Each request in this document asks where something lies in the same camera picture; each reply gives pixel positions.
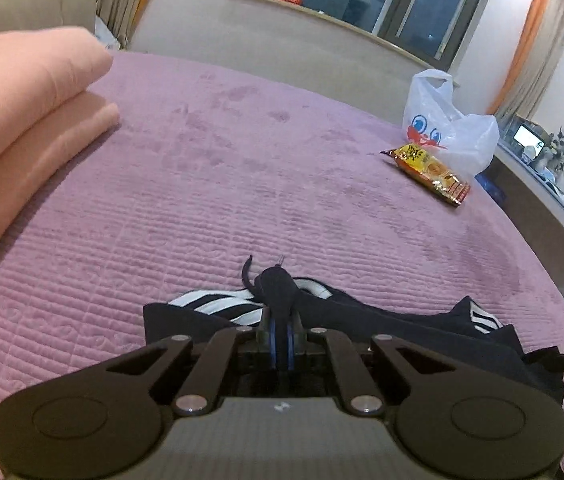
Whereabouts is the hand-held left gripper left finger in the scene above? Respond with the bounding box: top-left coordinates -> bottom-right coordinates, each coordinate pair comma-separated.
107,310 -> 280,416

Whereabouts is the small lit screen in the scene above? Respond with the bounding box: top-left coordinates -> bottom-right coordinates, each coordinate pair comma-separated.
512,124 -> 546,159

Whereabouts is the white flower bouquet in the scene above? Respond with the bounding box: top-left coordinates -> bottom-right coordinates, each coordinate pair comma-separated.
546,128 -> 564,172

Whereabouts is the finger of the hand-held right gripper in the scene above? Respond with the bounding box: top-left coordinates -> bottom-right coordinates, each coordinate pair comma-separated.
522,346 -> 564,374

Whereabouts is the white printed plastic bag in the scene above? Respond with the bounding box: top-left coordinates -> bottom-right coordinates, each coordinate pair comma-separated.
402,69 -> 500,179

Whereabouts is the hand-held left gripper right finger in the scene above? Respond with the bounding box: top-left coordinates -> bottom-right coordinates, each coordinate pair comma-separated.
287,311 -> 455,416

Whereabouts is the blue plastic stool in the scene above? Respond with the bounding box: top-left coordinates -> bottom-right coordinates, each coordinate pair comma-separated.
476,171 -> 506,202

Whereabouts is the bed with purple quilted cover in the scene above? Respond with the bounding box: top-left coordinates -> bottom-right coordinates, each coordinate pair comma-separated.
0,50 -> 564,480

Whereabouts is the folded pink blanket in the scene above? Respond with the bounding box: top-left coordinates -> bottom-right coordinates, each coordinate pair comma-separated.
0,27 -> 122,295

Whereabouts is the black white-striped hooded jacket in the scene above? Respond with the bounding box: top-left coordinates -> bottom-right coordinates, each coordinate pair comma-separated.
143,255 -> 564,404

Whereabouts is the yellow red snack packet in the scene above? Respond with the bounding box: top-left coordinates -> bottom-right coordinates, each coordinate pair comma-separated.
381,143 -> 472,209

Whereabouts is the grey curved desk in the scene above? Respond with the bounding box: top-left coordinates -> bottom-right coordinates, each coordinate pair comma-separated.
493,115 -> 564,263

